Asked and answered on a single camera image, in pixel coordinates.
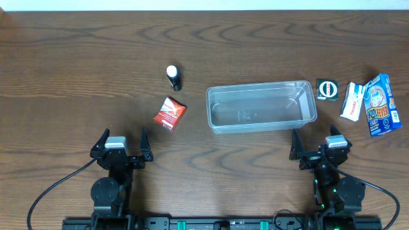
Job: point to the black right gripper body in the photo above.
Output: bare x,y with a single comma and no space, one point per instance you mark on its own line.
319,157

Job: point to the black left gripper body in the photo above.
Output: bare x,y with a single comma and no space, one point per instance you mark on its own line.
119,158

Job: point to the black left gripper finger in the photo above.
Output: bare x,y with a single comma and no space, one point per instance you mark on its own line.
99,146
145,149

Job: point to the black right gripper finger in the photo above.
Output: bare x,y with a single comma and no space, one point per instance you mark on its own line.
297,149
334,131

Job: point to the red Panadol box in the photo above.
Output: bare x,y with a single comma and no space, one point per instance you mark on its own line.
170,114

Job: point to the clear plastic container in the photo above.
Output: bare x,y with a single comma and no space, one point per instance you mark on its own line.
260,107

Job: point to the black bottle white cap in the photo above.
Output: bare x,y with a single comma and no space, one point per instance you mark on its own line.
173,77

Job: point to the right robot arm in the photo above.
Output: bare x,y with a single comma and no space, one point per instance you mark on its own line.
340,197

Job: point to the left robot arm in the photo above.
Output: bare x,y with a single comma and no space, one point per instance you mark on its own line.
111,194

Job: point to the white Panadol box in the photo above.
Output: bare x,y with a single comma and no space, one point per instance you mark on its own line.
353,102

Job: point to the blue Kool Fever box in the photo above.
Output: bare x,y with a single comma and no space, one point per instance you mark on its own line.
381,112

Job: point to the black mounting rail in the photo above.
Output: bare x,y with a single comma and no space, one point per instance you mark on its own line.
165,223

